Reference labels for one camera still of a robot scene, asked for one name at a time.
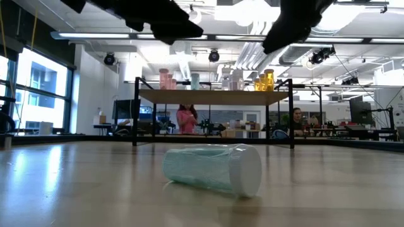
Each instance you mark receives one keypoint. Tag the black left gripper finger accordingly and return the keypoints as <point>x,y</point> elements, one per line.
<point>170,22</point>
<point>165,39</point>

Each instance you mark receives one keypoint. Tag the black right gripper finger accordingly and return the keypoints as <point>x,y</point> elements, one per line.
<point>287,33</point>

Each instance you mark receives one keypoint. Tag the teal pill bottle white cap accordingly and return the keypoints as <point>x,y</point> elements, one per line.
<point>205,170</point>
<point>195,82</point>

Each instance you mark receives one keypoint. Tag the clear pill bottle white cap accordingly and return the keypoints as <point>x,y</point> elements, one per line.
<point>226,80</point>
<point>237,80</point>

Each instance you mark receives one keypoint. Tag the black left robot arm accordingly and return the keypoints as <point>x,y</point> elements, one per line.
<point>74,4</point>

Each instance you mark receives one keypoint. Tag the wooden shelf black metal legs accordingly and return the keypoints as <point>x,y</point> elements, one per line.
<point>221,97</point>

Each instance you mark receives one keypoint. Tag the black ceiling spotlight cluster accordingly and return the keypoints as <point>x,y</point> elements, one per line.
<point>322,55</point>

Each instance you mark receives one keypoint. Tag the black ceiling light track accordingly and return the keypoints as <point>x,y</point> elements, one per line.
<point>366,40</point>

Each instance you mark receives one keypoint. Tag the black computer monitor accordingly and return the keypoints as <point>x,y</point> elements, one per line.
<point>360,110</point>
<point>126,108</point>

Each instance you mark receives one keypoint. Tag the person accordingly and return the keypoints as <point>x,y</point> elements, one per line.
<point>187,119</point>
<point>296,121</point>

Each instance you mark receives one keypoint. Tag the blue round object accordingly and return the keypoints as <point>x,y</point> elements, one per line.
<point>279,134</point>

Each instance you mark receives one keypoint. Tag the brown cardboard box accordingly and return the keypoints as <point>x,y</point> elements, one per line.
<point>99,119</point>

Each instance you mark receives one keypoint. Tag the silver ventilation duct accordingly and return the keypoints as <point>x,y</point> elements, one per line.
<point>293,53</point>

